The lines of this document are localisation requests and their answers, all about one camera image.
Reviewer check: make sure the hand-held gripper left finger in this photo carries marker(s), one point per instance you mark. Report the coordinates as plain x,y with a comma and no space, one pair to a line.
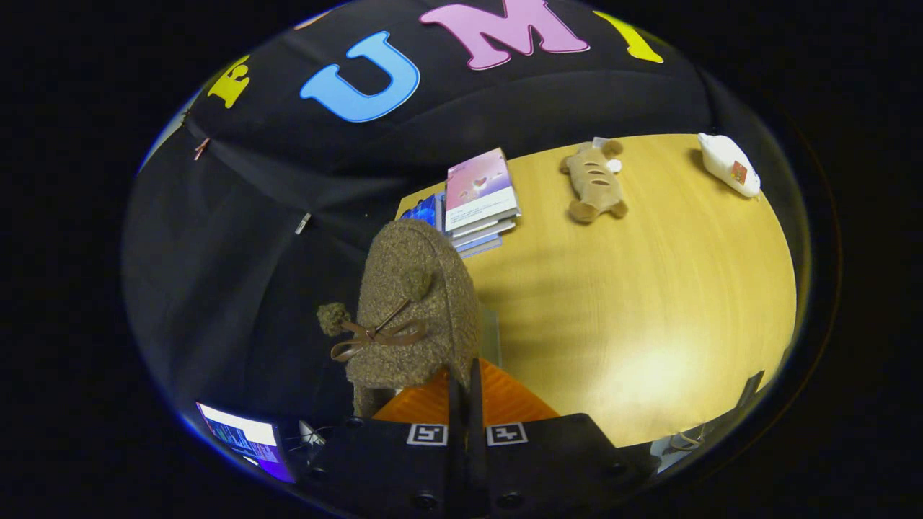
456,447

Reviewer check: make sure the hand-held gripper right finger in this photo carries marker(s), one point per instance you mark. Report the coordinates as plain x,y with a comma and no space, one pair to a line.
477,404

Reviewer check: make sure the brown fuzzy shoe with bow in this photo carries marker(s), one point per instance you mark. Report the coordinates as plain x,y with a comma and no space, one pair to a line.
425,317

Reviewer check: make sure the pale blue book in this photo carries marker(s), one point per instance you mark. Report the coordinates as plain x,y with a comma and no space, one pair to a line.
479,246

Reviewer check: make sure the dark blue book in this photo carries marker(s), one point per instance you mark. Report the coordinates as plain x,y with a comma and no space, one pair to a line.
425,210

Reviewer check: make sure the lit computer screen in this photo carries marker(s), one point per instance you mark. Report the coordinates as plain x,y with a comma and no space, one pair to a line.
245,440

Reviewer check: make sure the pink cover book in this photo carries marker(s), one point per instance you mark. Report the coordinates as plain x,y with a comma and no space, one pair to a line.
479,187

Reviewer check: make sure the bread-shaped plush toy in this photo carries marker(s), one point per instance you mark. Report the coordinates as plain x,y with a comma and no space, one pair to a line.
593,184

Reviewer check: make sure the silver clip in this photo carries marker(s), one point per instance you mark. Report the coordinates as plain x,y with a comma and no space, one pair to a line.
303,223

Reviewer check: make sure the copper clip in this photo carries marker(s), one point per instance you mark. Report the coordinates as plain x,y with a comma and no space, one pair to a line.
201,148

